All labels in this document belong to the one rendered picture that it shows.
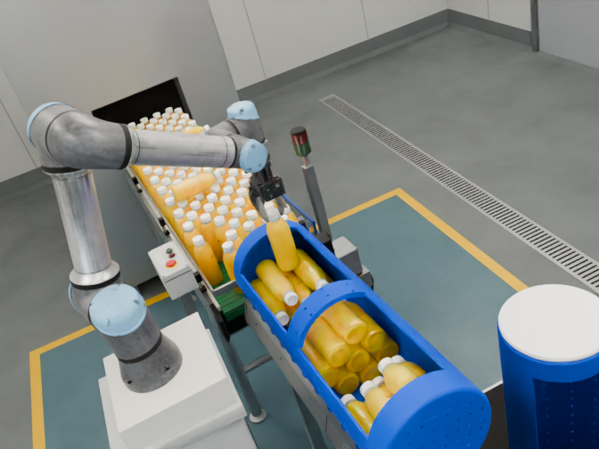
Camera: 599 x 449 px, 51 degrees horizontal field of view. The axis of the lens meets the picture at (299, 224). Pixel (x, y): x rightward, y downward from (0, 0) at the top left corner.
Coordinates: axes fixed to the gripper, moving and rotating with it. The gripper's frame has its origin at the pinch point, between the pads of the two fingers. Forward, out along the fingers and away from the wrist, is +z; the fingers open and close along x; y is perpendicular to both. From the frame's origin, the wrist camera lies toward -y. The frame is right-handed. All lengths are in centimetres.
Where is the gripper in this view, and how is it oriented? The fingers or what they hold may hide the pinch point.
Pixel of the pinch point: (273, 214)
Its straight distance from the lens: 184.4
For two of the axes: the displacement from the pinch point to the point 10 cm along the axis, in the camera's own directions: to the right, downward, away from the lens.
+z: 2.4, 8.1, 5.4
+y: 4.4, 4.0, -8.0
